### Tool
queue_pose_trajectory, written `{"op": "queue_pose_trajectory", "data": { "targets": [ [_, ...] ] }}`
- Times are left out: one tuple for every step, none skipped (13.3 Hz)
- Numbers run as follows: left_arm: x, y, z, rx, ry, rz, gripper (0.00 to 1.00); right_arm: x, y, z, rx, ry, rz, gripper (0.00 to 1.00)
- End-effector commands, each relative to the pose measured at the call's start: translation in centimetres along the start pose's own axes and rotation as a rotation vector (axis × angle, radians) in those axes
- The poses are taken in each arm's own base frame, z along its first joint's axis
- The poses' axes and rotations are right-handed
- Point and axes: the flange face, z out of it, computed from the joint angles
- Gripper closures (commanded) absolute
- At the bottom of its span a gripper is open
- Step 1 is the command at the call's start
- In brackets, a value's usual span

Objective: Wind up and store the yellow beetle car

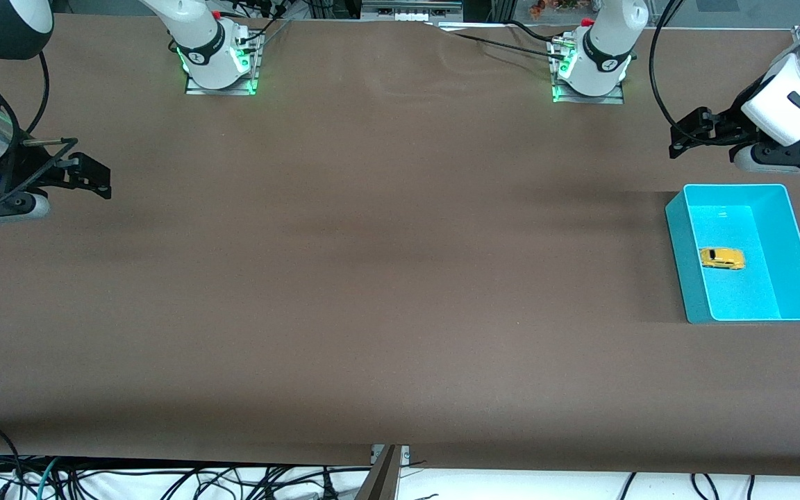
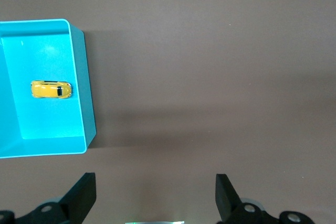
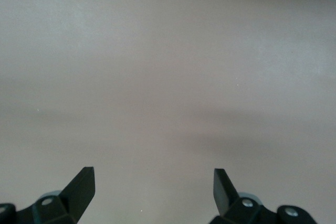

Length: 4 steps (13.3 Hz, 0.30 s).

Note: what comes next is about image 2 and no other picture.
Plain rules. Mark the teal plastic bin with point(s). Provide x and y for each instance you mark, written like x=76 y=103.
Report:
x=47 y=119

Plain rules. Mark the yellow beetle toy car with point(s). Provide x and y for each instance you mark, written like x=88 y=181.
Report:
x=51 y=90

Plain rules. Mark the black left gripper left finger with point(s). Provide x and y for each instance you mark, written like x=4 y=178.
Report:
x=78 y=200

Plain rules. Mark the brown table cover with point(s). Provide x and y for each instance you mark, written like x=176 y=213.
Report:
x=210 y=77

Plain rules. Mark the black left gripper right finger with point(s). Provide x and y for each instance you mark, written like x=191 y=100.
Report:
x=227 y=201

